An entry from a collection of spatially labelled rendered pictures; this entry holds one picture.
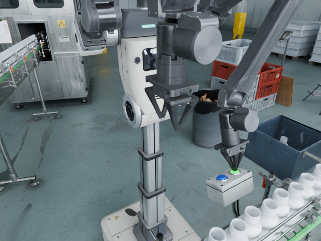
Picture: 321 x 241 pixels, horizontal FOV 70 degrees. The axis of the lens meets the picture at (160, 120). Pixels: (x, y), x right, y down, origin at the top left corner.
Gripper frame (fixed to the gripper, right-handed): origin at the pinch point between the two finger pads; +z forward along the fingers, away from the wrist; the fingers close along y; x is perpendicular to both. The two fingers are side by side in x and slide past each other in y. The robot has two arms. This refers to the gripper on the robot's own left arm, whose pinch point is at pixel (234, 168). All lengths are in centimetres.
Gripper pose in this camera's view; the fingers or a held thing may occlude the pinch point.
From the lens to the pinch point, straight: 83.5
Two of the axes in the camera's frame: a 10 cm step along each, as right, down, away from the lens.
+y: 8.5, -2.5, 4.6
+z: 1.8, 9.7, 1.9
